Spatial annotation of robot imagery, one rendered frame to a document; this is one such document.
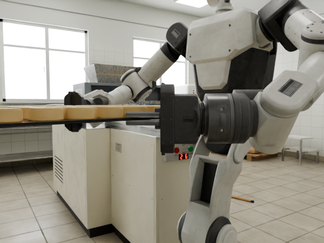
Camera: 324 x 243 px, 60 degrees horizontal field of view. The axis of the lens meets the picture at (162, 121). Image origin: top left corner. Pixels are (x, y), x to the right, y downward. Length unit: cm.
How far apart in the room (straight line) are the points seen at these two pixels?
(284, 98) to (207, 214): 59
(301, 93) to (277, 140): 9
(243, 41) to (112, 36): 483
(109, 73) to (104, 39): 339
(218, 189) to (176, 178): 73
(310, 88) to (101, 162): 185
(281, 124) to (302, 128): 531
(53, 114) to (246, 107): 30
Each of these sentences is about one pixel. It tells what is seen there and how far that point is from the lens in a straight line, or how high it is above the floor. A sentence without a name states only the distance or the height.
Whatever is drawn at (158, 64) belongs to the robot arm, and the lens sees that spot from 120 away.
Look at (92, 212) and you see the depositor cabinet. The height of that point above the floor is 20.
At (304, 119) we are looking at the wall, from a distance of 577.
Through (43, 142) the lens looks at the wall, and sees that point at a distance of 522.
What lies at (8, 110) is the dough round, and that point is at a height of 102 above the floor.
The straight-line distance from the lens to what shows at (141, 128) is 172.
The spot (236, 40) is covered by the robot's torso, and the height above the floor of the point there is 122.
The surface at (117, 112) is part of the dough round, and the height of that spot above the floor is 101.
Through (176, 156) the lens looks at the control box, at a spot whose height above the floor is 72.
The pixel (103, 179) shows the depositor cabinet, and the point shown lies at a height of 45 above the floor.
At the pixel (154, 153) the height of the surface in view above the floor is 75.
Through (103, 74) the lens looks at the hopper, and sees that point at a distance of 222.
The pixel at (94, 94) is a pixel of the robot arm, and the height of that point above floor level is 106.
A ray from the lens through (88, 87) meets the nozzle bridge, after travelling 212.
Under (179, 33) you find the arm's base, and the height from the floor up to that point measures 130.
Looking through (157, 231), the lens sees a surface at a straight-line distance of 172.
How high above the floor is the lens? 103
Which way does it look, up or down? 4 degrees down
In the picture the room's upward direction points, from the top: straight up
